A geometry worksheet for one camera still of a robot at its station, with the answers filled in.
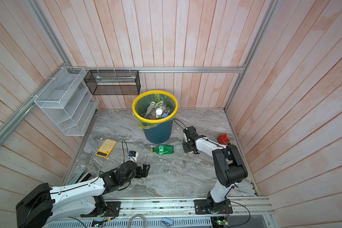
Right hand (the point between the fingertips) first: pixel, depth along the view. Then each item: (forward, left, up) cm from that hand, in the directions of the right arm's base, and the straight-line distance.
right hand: (189, 145), depth 97 cm
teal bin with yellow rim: (+10, +21, 0) cm, 23 cm away
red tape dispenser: (+4, -23, +3) cm, 24 cm away
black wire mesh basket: (+39, +57, +24) cm, 73 cm away
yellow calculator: (-4, +57, +1) cm, 58 cm away
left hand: (-18, +29, +4) cm, 34 cm away
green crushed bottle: (-5, +18, +2) cm, 19 cm away
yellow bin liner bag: (+16, +25, +21) cm, 36 cm away
